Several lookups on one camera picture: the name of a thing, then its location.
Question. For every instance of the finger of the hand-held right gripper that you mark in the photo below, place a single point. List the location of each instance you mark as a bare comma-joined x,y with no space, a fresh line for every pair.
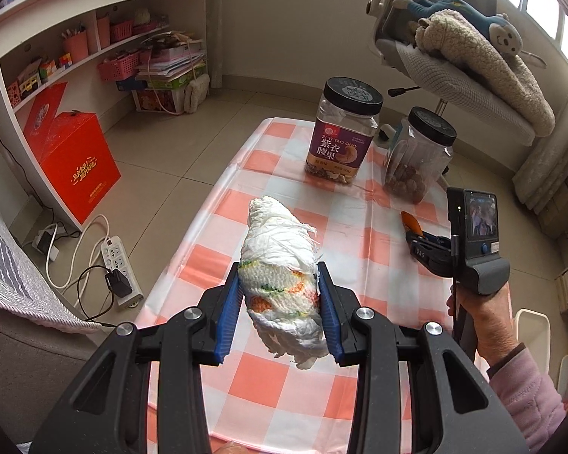
421,237

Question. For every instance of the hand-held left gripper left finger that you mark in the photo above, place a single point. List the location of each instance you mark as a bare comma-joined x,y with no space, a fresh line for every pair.
227,324

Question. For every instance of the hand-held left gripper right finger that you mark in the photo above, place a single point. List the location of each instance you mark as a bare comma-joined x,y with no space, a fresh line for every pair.
329,324

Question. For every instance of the orange peel piece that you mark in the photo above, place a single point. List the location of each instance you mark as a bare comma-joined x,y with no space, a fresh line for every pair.
411,221

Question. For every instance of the white paper wad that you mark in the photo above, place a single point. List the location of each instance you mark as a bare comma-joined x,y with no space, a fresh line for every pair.
279,246

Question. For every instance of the person's right forearm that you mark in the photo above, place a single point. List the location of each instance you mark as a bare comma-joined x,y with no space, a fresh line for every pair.
525,402

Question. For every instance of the person's right hand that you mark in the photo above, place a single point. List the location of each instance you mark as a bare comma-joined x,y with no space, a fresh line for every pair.
494,326

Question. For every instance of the clear jar with black lid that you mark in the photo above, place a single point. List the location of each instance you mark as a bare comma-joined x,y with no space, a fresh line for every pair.
419,165

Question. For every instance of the white plastic bin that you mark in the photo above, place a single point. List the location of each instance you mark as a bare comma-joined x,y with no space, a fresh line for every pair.
532,321

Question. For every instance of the orange white checkered tablecloth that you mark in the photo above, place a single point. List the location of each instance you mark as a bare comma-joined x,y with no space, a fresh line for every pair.
284,397

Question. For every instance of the black plug adapter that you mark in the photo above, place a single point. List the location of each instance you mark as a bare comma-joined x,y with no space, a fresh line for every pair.
119,283

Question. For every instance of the purple label nut jar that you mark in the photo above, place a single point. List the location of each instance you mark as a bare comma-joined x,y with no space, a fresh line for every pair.
341,146

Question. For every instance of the white power strip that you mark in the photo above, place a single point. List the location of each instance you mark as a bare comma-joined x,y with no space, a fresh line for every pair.
118,257

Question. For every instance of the beige curtain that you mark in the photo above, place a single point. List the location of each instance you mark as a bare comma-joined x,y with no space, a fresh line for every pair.
554,151

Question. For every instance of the white grey office chair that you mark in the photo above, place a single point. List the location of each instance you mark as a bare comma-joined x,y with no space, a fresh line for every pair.
435,71

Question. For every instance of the cream fleece blanket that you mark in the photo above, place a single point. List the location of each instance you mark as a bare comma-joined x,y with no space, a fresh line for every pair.
492,71

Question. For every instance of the small charger block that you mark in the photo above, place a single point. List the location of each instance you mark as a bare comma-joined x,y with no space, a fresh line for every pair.
45,243

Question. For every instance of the dark grey sofa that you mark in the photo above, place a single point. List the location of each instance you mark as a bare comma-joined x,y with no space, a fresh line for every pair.
23,378

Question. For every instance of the red gift box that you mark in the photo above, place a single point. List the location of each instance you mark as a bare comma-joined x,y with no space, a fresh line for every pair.
80,170

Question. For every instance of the grey striped cloth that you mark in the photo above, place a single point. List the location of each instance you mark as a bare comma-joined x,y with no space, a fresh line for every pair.
14,269

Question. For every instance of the white fleece slipper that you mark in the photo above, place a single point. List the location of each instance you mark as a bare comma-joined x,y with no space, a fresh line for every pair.
196,94

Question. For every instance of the blue monkey plush toy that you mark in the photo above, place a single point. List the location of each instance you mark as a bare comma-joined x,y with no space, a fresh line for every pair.
454,7

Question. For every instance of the white printed carton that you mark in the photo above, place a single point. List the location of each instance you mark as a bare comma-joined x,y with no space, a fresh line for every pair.
158,100

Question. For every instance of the stack of papers and books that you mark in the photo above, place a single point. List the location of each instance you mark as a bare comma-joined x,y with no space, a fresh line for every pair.
170,64

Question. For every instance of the wide pink basket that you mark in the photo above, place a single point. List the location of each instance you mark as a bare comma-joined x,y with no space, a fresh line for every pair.
119,67

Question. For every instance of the small pink basket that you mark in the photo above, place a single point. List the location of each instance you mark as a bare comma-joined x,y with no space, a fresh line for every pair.
121,31

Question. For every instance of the colourful toy blocks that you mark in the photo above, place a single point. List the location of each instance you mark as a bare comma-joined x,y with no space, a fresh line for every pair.
33,80

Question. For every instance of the pink pen cup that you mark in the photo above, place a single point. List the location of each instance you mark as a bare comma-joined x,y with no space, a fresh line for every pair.
75,48

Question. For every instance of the tall pink cup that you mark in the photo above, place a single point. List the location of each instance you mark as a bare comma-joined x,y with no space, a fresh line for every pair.
103,30

